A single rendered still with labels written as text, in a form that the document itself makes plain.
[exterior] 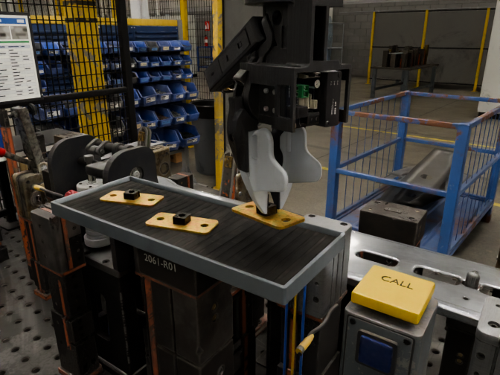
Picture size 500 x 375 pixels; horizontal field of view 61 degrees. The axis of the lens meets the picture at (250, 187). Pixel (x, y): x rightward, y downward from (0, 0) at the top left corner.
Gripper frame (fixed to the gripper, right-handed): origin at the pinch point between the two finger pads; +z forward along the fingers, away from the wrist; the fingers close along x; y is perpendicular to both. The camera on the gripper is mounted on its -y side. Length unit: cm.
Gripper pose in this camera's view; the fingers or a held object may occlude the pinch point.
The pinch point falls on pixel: (267, 196)
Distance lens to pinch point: 45.2
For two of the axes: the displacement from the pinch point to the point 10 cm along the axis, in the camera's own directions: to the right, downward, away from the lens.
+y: 6.2, 2.6, -7.4
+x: 7.8, -2.1, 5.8
